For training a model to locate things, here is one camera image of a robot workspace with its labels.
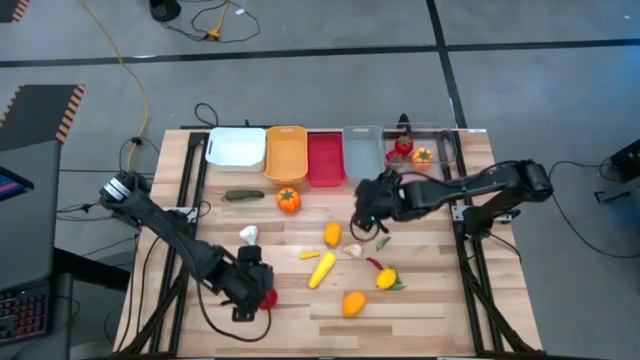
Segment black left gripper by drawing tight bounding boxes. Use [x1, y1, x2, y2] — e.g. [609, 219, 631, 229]
[219, 245, 275, 322]

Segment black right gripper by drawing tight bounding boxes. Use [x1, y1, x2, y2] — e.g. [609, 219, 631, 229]
[352, 169, 407, 236]

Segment large red tomato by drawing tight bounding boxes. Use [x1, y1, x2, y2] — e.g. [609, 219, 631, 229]
[258, 288, 279, 312]

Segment orange lemon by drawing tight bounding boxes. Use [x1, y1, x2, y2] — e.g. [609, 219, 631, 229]
[341, 290, 368, 319]
[323, 221, 344, 248]

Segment yellow lemon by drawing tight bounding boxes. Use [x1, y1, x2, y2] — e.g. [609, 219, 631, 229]
[375, 267, 399, 291]

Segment white garlic bulb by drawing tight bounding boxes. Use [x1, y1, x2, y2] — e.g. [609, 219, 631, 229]
[238, 224, 259, 247]

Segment small orange tomato green stem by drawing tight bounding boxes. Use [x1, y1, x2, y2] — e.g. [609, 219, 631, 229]
[411, 146, 435, 166]

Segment red and orange peppers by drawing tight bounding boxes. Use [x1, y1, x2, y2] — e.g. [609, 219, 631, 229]
[275, 186, 303, 215]
[394, 134, 415, 156]

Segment green cucumber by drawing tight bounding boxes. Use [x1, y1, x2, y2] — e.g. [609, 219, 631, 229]
[222, 188, 266, 203]

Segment grey plastic basket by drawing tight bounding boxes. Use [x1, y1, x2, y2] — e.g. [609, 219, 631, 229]
[341, 125, 387, 185]

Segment red plastic basket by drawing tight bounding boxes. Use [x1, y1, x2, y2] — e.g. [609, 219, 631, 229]
[305, 132, 346, 189]

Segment clear plastic basket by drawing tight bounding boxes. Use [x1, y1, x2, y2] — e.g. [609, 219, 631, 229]
[382, 123, 459, 171]

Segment yellow plastic basket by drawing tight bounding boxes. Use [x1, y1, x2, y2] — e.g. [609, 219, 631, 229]
[263, 125, 309, 186]

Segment white plastic basket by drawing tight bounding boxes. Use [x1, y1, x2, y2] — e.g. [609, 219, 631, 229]
[204, 126, 267, 174]

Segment backlit keyboard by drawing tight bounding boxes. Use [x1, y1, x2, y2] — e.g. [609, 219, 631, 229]
[0, 282, 51, 346]

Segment grey desk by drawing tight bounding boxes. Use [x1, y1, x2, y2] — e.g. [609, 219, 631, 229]
[0, 139, 62, 291]

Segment black equipment box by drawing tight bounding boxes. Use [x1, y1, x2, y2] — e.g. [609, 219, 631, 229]
[608, 138, 640, 182]

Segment computer screen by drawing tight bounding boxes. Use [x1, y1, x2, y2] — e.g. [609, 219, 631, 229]
[0, 167, 35, 201]

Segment large black mat striped edge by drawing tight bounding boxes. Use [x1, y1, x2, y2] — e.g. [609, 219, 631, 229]
[0, 83, 87, 154]

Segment black round stand base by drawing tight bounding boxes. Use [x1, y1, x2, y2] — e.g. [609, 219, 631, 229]
[148, 0, 182, 23]

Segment small black mat striped edge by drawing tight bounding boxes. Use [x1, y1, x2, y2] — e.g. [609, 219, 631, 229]
[0, 0, 31, 24]

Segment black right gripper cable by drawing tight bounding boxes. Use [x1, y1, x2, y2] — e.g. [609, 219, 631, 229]
[348, 219, 382, 245]

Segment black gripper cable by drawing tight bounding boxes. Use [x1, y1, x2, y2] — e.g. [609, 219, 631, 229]
[196, 277, 274, 344]
[348, 219, 382, 245]

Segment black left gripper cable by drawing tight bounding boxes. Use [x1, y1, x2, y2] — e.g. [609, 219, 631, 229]
[196, 277, 274, 344]

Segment black aluminium table frame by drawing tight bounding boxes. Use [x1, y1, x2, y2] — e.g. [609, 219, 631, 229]
[439, 129, 544, 357]
[113, 130, 211, 357]

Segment black looped cable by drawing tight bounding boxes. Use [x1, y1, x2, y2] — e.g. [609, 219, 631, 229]
[193, 102, 220, 129]

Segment black floor cable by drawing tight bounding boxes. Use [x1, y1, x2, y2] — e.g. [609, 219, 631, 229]
[547, 159, 640, 260]
[159, 0, 262, 44]

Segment yellow power cable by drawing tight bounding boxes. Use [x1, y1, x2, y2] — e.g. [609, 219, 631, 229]
[79, 0, 151, 171]

